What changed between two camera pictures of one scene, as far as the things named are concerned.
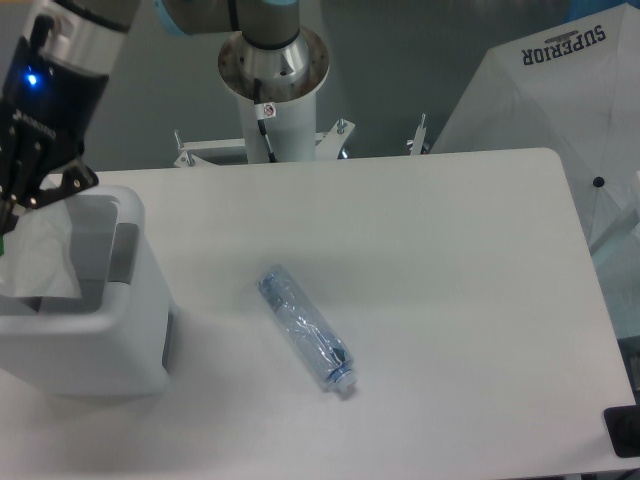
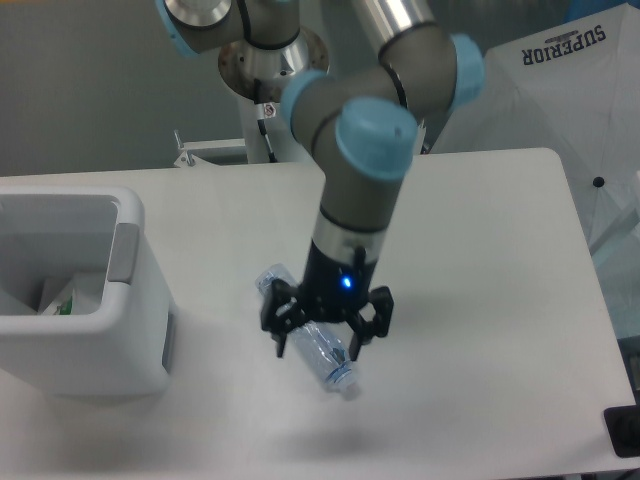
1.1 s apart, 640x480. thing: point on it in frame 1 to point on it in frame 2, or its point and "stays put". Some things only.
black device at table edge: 622,424 stays put
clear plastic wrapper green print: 36,255 to 63,306
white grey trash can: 118,338 stays put
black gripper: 45,109 to 333,288
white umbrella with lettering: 572,88 stays put
